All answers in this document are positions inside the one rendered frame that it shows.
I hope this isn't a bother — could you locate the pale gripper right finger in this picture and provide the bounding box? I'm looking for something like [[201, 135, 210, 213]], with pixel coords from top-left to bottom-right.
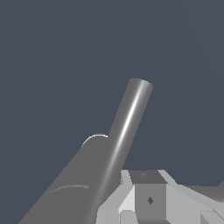
[[158, 169, 224, 224]]

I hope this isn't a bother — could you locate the grey faucet base cylinder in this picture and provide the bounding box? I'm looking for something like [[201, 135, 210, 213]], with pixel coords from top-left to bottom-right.
[[17, 132, 109, 224]]

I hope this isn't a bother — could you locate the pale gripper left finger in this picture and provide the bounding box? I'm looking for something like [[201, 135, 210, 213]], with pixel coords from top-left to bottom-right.
[[95, 169, 168, 224]]

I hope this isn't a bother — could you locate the shiny grey faucet pipe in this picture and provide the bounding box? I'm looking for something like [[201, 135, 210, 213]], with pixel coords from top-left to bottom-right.
[[94, 77, 154, 224]]

